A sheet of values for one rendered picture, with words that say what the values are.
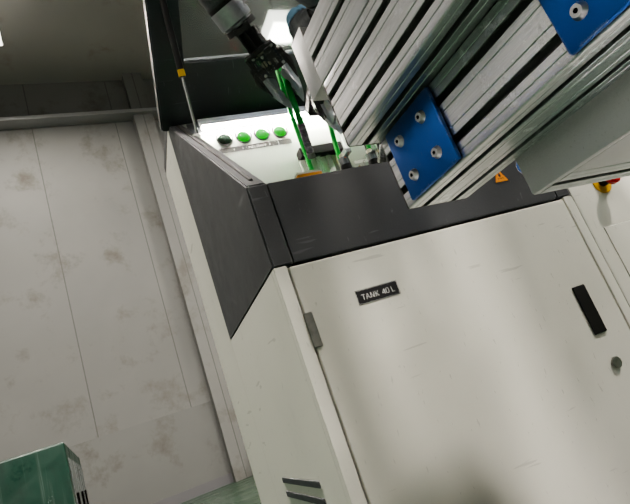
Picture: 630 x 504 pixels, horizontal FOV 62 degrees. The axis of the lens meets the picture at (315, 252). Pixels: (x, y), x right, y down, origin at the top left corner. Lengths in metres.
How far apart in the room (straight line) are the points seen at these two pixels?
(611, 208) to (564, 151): 0.77
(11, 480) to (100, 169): 6.00
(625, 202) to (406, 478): 0.81
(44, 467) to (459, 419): 2.79
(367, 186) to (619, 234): 0.58
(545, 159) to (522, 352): 0.53
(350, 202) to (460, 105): 0.49
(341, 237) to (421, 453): 0.39
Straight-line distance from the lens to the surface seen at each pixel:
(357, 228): 0.96
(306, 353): 0.86
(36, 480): 3.44
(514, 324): 1.05
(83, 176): 8.67
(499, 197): 1.15
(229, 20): 1.17
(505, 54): 0.50
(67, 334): 7.75
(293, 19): 1.47
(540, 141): 0.59
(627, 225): 1.34
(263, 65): 1.18
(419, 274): 0.98
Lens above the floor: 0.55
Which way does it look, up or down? 16 degrees up
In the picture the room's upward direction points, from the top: 20 degrees counter-clockwise
